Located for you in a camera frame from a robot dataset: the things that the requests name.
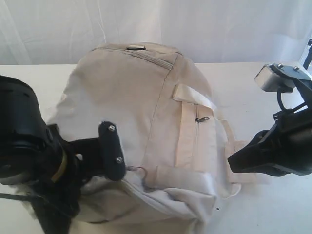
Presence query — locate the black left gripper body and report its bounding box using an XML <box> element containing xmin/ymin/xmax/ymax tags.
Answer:
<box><xmin>31</xmin><ymin>124</ymin><xmax>89</xmax><ymax>218</ymax></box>

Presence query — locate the black right camera cable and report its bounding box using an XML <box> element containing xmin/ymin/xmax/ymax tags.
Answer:
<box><xmin>276</xmin><ymin>87</ymin><xmax>294</xmax><ymax>117</ymax></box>

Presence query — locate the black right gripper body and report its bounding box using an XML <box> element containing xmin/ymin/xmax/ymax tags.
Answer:
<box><xmin>273</xmin><ymin>103</ymin><xmax>312</xmax><ymax>175</ymax></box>

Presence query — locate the beige duffel bag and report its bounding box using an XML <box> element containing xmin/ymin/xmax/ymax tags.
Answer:
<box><xmin>17</xmin><ymin>41</ymin><xmax>254</xmax><ymax>224</ymax></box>

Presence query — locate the dark stand at right edge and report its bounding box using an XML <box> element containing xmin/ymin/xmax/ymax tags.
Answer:
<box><xmin>303</xmin><ymin>38</ymin><xmax>312</xmax><ymax>70</ymax></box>

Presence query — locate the white backdrop curtain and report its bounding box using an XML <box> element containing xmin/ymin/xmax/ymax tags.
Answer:
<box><xmin>0</xmin><ymin>0</ymin><xmax>312</xmax><ymax>65</ymax></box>

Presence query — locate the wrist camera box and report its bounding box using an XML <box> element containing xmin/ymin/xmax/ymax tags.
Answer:
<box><xmin>254</xmin><ymin>63</ymin><xmax>312</xmax><ymax>93</ymax></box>
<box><xmin>98</xmin><ymin>121</ymin><xmax>126</xmax><ymax>181</ymax></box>

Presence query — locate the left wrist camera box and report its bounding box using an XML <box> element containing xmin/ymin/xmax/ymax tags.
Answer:
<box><xmin>98</xmin><ymin>121</ymin><xmax>126</xmax><ymax>181</ymax></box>

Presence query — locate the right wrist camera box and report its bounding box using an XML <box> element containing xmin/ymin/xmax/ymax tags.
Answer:
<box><xmin>254</xmin><ymin>63</ymin><xmax>312</xmax><ymax>93</ymax></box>

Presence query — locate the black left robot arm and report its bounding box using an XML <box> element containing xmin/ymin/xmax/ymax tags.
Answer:
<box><xmin>0</xmin><ymin>76</ymin><xmax>100</xmax><ymax>217</ymax></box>

